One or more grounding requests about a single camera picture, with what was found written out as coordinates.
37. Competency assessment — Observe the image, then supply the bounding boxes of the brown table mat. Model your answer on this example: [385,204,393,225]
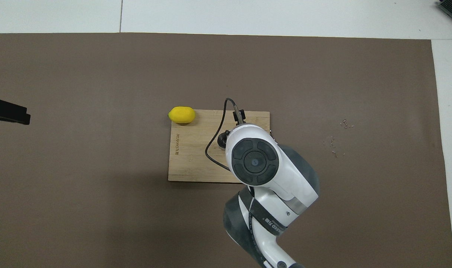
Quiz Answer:
[0,33,452,268]

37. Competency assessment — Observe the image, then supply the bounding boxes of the yellow lemon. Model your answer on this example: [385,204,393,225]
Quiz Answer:
[168,106,196,124]

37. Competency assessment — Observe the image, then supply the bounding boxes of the metal double jigger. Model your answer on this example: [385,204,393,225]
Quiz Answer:
[216,131,230,150]

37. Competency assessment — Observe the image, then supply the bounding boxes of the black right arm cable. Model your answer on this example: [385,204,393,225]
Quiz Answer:
[205,98,249,172]

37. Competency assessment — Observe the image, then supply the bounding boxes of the wooden cutting board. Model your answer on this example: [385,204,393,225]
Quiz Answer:
[168,110,273,184]

